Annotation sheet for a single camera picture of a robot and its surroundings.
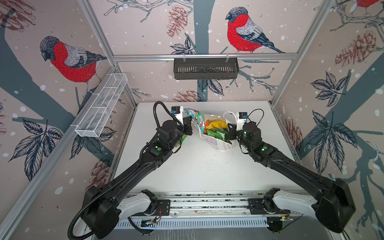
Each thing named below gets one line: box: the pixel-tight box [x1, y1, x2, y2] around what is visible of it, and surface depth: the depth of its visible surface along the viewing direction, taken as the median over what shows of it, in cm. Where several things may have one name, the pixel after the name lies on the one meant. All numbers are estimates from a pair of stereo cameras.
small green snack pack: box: [206, 128, 228, 141], surface depth 86 cm
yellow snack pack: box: [207, 120, 228, 130], surface depth 95 cm
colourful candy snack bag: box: [183, 108, 206, 134], surface depth 75 cm
